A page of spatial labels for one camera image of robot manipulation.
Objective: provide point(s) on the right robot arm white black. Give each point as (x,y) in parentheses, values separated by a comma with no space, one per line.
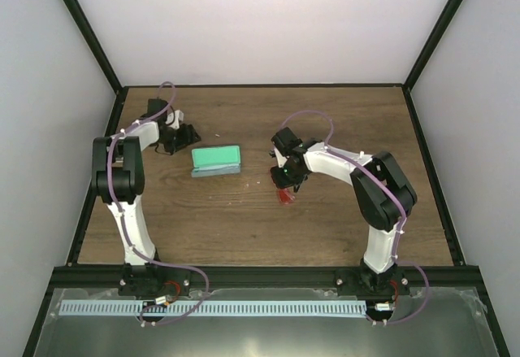
(385,196)

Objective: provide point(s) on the black aluminium frame rail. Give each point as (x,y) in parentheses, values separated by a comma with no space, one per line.
(98,276)

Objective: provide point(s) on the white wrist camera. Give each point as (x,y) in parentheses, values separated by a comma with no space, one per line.
(175,119)
(279,158)

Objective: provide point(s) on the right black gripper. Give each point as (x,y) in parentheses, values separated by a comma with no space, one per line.
(281,183)

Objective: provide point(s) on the red transparent sunglasses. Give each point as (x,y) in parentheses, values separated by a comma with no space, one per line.
(284,195)

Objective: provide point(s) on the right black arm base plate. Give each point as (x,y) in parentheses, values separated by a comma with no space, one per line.
(353,281)

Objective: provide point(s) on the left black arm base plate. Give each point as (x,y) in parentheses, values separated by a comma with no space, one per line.
(150,281)

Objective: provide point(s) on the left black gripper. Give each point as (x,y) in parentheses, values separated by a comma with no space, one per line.
(187,138)

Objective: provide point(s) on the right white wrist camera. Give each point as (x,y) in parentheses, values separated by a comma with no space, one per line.
(279,158)

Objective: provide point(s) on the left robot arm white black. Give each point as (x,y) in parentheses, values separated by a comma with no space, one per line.
(118,178)

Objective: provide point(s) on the metal front plate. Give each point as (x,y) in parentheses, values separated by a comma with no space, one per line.
(440,322)

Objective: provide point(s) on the light blue slotted cable duct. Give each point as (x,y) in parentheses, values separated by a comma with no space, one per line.
(327,308)

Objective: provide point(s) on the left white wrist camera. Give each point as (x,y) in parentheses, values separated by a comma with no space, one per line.
(175,119)

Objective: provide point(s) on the teal glasses case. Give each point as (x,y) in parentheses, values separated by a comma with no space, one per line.
(216,161)

